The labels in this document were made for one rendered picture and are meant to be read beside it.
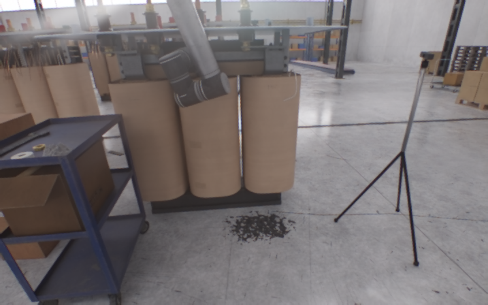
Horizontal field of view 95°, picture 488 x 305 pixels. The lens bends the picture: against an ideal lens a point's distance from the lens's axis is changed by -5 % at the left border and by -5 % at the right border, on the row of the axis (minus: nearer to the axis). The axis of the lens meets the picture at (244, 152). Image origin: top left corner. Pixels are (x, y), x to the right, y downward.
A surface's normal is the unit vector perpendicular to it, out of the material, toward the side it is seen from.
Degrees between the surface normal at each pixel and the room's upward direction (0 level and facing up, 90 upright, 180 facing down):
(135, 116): 90
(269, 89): 90
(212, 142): 90
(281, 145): 90
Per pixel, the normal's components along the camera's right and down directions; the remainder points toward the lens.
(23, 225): 0.12, 0.40
